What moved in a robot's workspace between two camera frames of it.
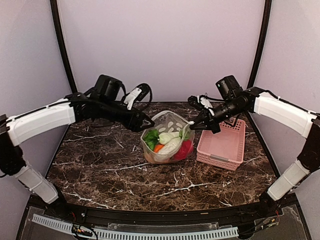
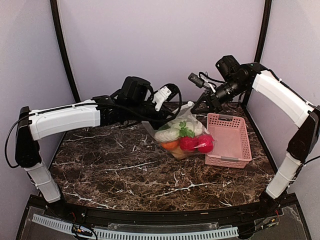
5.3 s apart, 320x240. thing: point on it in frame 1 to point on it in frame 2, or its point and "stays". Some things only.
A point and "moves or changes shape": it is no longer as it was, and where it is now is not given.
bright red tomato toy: [185, 150] to [205, 143]
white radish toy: [165, 153] to [167, 134]
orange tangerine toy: [157, 147] to [170, 145]
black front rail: [111, 215] stays
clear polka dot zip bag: [167, 137] moves or changes shape
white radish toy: [165, 137] moves or changes shape
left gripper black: [136, 126] to [162, 117]
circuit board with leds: [78, 229] stays
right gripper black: [209, 122] to [206, 96]
